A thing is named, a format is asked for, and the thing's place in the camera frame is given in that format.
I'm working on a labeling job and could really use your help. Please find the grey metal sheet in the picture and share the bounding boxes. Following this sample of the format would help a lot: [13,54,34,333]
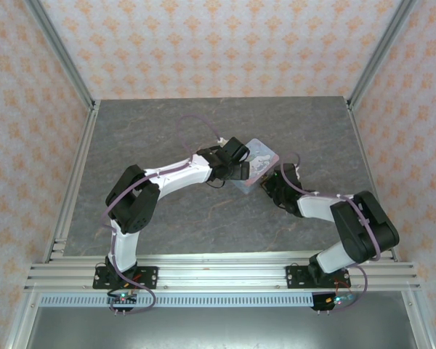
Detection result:
[25,307,417,349]

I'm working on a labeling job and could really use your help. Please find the long aluminium base rail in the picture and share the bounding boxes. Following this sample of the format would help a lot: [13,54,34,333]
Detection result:
[23,253,421,292]

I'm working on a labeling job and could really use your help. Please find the blue cartoon print tin box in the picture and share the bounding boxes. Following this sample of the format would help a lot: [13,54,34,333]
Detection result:
[232,137,281,196]

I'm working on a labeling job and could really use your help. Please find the aluminium frame post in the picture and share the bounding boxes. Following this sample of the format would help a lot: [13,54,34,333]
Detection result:
[401,290,435,349]
[24,0,97,112]
[5,290,41,349]
[347,0,419,112]

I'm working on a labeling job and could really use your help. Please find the red and black wires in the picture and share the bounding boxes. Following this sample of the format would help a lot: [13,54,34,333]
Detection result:
[129,274,147,292]
[332,278,354,294]

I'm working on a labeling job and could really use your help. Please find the grey slotted cable duct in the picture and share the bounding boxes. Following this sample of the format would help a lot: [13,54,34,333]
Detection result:
[39,293,405,309]

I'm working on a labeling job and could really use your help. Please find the aluminium side rail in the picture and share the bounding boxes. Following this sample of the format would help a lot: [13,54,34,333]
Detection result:
[41,101,102,262]
[347,101,400,262]

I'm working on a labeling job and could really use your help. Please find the small circuit board with LEDs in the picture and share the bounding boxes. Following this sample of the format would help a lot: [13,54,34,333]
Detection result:
[107,290,139,316]
[311,292,357,316]

